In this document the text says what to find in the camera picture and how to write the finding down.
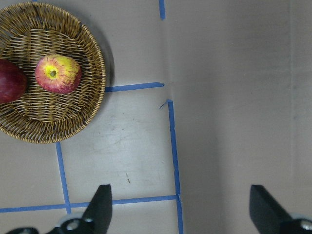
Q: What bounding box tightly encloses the dark red apple in basket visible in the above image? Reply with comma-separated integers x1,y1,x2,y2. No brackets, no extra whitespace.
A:
0,58,27,104

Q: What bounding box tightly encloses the woven wicker basket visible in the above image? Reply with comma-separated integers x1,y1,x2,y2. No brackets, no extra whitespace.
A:
0,2,106,144

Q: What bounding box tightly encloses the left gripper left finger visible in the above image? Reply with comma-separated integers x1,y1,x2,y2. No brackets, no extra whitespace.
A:
7,185,113,234

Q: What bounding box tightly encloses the yellow-red apple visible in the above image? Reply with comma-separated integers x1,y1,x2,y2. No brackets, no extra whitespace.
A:
35,54,82,94

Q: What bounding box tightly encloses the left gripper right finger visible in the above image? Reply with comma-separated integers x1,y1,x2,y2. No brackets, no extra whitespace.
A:
249,185,312,234

